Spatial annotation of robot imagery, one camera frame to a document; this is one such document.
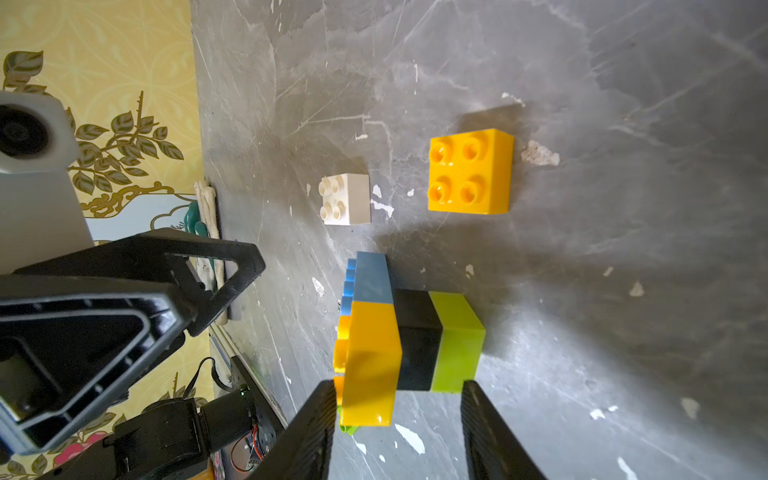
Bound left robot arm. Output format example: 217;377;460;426
1;228;266;479

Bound work gloves at wall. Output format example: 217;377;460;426
184;180;225;293

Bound yellow lego brick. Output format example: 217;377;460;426
333;301;403;427
427;129;515;215

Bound yellow lego brick on table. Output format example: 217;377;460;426
427;129;515;215

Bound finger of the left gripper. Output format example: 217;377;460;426
15;228;266;336
1;274;197;455

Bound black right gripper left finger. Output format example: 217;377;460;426
248;380;337;480

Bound black lego brick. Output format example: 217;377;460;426
393;289;443;391

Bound white lego brick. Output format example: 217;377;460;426
318;173;371;226

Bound green lego brick studs up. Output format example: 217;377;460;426
429;291;486;394

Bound blue lego brick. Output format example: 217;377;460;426
340;251;393;316

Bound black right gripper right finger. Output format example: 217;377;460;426
460;380;546;480

